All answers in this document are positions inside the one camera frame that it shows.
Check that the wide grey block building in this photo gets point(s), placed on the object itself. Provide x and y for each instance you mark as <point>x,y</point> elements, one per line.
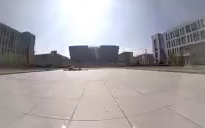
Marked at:
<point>93,53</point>

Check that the small grey building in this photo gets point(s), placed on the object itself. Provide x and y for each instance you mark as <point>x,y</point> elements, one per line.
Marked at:
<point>125,58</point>

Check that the vehicle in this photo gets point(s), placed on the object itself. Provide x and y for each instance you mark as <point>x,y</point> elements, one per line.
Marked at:
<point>74,68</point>

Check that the pale stone slab plaza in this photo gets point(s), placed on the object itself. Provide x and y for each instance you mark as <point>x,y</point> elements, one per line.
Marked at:
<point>100,93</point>

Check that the low distant building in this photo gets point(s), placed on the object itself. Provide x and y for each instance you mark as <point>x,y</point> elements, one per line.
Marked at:
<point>144,59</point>

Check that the low grey building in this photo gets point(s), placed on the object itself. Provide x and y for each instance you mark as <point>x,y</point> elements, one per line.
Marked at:
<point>51,60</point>

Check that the white multi-storey building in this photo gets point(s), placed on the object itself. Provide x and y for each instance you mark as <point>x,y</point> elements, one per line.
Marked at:
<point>186,41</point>

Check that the grey multi-storey building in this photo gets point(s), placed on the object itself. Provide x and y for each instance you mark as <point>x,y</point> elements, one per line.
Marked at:
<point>8,45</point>

